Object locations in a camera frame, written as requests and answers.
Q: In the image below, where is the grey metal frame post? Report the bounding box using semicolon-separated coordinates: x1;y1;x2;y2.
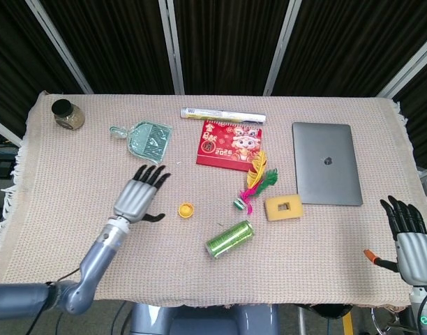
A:
376;33;427;99
158;0;186;96
24;0;93;94
262;0;303;96

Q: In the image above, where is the green plastic dustpan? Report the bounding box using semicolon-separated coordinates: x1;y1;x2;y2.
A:
109;120;174;166

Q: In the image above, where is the green drink can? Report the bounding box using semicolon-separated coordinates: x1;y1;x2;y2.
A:
205;219;255;260

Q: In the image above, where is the glass jar with black lid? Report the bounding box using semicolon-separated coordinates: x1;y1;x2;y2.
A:
51;99;86;131

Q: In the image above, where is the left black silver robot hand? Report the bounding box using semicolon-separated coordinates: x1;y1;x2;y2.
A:
112;165;172;224

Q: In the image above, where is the red 2026 desk calendar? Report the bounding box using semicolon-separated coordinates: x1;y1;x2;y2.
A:
195;119;264;172

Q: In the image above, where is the grey closed laptop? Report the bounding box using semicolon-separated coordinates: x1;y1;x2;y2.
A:
292;121;364;207

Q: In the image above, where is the colourful feather shuttlecock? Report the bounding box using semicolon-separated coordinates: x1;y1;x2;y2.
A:
233;149;279;216

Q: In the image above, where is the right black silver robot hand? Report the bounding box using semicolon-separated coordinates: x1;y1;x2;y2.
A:
363;195;427;287

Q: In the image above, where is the beige woven tablecloth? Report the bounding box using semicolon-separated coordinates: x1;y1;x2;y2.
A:
0;90;427;310

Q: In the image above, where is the yellow sponge with square hole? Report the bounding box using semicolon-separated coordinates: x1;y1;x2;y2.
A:
264;194;304;222

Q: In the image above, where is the yellow plastic bottle cap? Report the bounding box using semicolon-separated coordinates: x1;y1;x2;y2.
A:
177;202;195;220

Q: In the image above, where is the grey robot torso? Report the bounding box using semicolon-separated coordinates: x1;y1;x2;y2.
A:
129;302;280;335

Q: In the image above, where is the white rolled paper tube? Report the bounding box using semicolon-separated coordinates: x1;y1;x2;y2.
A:
180;107;267;124

